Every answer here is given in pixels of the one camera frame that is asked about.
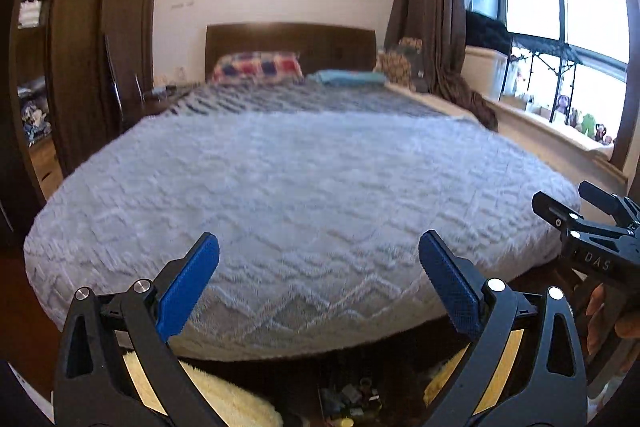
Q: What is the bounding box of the grey fluffy blanket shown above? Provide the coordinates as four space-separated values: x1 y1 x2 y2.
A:
24 111 583 362

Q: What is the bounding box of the person's right hand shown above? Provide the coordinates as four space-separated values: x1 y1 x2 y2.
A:
585 282 640 345

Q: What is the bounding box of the teal pillow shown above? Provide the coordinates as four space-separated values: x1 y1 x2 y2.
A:
306 69 387 86

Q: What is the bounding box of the wooden wardrobe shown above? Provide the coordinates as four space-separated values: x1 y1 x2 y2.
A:
0 0 163 202

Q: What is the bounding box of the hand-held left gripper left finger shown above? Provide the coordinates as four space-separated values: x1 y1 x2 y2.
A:
52 232 221 427

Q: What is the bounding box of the dark chair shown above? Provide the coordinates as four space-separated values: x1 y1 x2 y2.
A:
104 34 151 128

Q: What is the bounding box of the plaid pillow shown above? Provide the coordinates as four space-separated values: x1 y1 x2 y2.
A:
210 52 305 85

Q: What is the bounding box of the black cloth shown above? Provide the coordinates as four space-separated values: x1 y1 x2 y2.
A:
465 9 516 52

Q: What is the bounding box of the black metal rack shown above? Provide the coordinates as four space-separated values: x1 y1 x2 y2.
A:
510 34 628 128

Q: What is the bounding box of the wooden headboard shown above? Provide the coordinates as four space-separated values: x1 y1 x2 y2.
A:
205 23 377 82

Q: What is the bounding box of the cream fluffy rug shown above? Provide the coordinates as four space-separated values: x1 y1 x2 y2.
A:
125 349 471 427

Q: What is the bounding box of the dark patterned blanket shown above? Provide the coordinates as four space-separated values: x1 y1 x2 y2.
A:
165 82 476 120

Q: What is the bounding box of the white storage box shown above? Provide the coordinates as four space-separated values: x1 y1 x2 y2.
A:
465 46 511 102

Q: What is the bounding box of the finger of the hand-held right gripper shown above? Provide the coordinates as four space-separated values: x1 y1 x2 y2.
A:
531 191 587 235
579 181 632 220

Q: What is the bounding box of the patterned cushion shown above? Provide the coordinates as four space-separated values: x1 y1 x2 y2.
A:
375 38 426 90

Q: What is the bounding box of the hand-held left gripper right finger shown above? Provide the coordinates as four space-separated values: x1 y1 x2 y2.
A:
419 229 588 427

